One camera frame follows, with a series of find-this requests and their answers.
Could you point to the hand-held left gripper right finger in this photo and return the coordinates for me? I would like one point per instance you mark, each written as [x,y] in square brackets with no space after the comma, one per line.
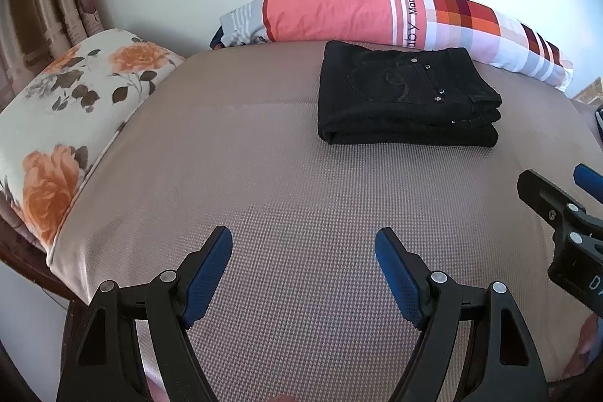
[400,279]

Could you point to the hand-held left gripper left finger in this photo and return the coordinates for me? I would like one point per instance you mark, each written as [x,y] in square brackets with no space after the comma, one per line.
[207,279]

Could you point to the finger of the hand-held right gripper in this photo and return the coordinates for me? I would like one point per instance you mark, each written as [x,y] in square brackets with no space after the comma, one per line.
[541,195]
[591,181]

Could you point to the black pants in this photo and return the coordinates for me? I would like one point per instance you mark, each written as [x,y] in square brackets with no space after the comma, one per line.
[400,100]

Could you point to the black white striped cloth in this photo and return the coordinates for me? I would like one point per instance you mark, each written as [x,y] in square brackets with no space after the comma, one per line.
[599,122]

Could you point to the brown wooden furniture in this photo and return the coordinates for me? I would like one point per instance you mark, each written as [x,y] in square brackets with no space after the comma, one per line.
[591,91]

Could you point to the beige bed mattress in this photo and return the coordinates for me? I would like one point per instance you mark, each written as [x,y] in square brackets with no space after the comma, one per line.
[282,176]

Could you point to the floral orange rose pillow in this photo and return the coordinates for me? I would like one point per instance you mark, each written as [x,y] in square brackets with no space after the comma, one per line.
[70,110]

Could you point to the long pink checked pillow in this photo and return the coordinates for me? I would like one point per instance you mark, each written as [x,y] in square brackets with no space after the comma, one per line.
[339,11]

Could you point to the dark wooden bed frame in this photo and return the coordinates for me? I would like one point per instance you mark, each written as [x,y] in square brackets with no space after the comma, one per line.
[28,272]

